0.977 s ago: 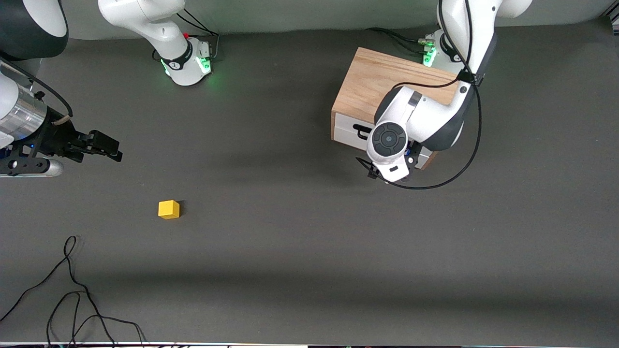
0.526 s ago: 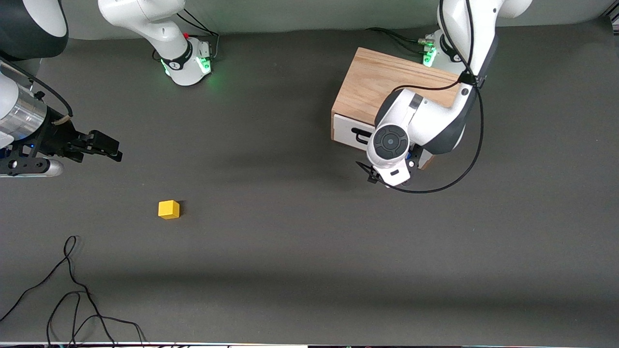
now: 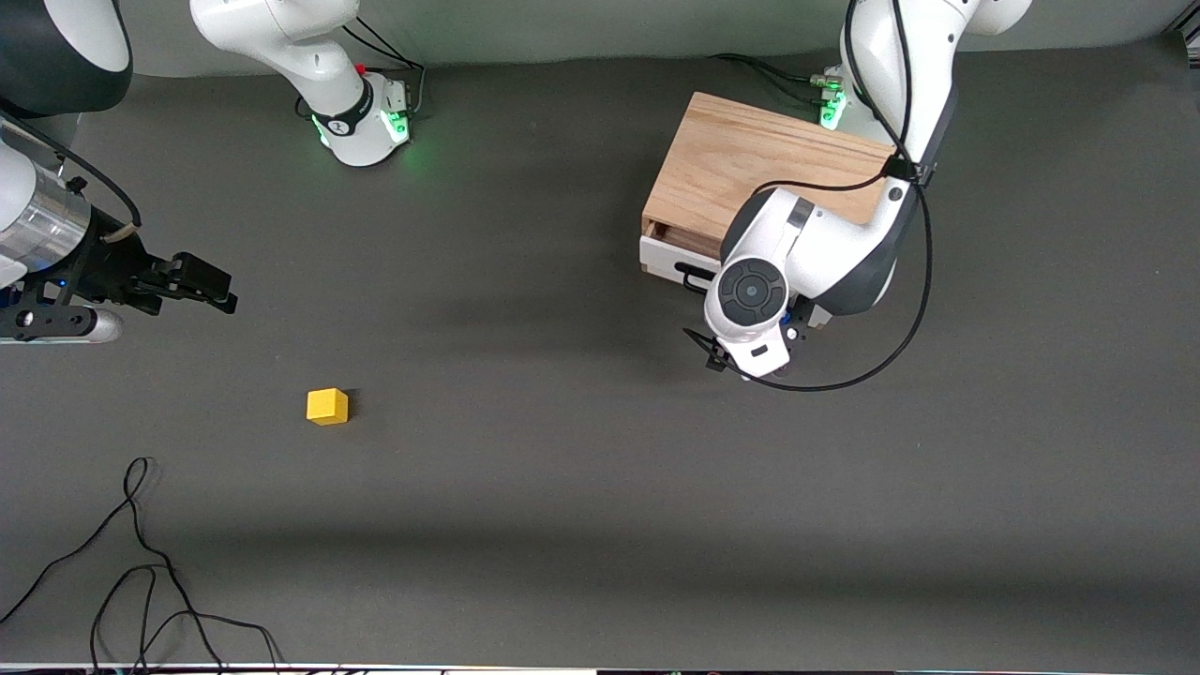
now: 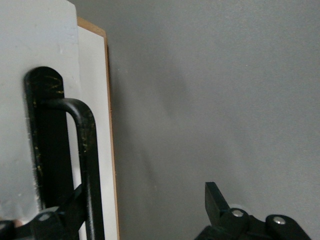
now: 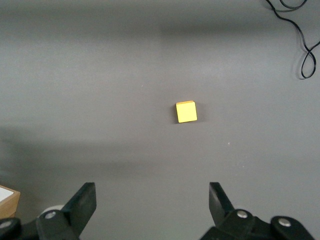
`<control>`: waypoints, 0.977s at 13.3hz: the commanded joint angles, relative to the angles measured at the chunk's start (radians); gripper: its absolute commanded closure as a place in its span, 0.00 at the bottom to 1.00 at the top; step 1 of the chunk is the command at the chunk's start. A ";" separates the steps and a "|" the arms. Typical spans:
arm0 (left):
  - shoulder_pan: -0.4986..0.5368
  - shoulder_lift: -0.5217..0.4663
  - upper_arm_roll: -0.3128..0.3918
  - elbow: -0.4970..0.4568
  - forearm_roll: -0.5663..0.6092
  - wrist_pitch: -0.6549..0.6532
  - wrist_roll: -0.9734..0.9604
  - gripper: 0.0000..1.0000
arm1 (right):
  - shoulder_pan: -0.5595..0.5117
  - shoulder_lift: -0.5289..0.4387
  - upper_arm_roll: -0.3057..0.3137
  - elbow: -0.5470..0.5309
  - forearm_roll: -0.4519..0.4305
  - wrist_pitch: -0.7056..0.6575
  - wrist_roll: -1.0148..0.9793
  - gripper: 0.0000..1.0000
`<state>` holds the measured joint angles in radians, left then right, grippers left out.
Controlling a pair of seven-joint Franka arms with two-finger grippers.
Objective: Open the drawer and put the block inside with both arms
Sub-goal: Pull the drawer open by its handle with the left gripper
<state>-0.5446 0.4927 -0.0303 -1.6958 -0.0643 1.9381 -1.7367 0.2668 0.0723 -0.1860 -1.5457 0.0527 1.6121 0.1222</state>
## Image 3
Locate wooden drawer with white front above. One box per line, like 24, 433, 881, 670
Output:
639, 220, 723, 287

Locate yellow cube block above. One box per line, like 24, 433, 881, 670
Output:
307, 388, 350, 427

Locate light wooden drawer cabinet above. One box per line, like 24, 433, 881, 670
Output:
641, 91, 896, 254

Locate dark grey table mat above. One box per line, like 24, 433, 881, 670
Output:
0, 37, 1200, 668

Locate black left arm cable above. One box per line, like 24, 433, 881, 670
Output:
722, 0, 934, 393

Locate black right arm base cables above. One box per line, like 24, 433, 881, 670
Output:
295, 14, 428, 123

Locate black arm base cables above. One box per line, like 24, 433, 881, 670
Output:
295, 14, 428, 123
708, 52, 840, 109

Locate black left arm base cables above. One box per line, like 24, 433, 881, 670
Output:
708, 52, 840, 109

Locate thin black loose cable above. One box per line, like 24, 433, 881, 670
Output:
0, 457, 282, 674

